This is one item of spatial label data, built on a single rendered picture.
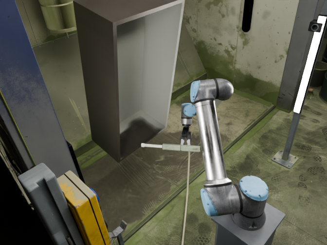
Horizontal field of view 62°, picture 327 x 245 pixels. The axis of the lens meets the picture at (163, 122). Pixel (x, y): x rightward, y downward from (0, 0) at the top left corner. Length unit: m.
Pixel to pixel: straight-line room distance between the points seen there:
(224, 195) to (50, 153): 0.86
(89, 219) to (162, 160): 2.20
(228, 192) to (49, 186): 1.05
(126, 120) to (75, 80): 0.81
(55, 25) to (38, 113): 1.79
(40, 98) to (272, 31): 2.83
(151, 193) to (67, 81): 1.47
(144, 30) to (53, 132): 1.34
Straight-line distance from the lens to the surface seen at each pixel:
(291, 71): 3.52
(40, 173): 0.64
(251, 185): 1.53
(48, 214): 0.68
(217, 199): 1.48
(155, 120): 2.65
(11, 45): 1.03
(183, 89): 3.85
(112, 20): 1.55
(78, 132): 3.05
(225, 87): 1.57
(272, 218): 1.77
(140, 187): 2.65
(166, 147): 2.23
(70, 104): 3.07
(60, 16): 2.80
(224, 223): 1.70
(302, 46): 3.39
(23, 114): 1.11
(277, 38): 3.47
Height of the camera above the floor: 2.05
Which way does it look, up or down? 37 degrees down
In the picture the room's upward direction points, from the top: 4 degrees counter-clockwise
